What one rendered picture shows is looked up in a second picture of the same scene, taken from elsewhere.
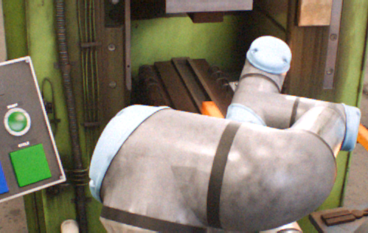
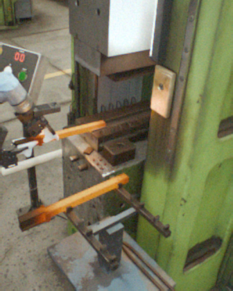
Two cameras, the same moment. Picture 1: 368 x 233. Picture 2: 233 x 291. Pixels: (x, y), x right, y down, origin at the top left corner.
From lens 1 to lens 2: 1.63 m
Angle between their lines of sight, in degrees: 57
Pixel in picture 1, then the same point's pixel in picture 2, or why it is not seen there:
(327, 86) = (167, 161)
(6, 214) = not seen: hidden behind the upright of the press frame
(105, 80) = (89, 87)
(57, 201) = not seen: hidden behind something
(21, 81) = (32, 62)
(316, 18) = (159, 108)
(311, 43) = (160, 125)
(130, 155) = not seen: outside the picture
